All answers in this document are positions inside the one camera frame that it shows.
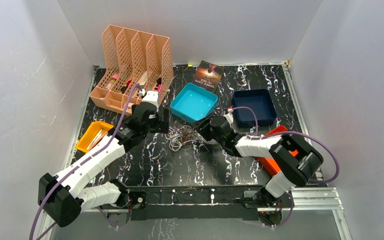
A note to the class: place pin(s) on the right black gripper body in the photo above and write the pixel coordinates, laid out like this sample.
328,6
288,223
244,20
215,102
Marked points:
208,133

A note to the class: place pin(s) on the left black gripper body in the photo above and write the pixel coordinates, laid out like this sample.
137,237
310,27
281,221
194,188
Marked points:
163,120

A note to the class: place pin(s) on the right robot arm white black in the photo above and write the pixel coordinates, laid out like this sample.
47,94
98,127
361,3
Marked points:
297,160

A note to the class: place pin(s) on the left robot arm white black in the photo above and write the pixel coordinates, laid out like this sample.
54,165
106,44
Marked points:
65,195

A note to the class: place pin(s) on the teal square tray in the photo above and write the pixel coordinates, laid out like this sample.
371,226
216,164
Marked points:
193,103

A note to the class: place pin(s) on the white box in organizer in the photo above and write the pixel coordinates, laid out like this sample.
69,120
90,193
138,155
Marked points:
143,79

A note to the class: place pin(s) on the pens in yellow bin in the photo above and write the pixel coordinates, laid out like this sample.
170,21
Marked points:
96,139

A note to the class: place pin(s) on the navy blue square tray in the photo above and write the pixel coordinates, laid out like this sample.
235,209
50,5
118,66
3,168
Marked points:
253,107

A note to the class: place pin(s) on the yellow small bin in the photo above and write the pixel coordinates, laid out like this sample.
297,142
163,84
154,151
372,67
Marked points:
90,133

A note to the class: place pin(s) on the pink bottle in organizer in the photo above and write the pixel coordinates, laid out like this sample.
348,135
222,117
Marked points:
111,81

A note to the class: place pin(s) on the dark book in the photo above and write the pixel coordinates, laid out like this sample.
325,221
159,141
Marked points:
208,76

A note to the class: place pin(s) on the orange square tray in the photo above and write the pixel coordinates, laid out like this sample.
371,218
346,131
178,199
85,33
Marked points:
269,164

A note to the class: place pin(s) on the pink plastic file organizer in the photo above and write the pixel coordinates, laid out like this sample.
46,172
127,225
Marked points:
129,53

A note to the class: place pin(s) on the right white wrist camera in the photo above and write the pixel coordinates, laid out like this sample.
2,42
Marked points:
229,118

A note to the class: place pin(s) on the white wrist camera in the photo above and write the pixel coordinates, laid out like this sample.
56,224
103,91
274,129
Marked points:
151,97
229,118

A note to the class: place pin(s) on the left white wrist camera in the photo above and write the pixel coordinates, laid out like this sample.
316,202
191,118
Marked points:
151,97

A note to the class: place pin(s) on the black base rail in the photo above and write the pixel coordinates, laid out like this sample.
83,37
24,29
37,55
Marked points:
195,202

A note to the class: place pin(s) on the aluminium frame rail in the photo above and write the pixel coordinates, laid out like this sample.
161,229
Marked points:
314,198

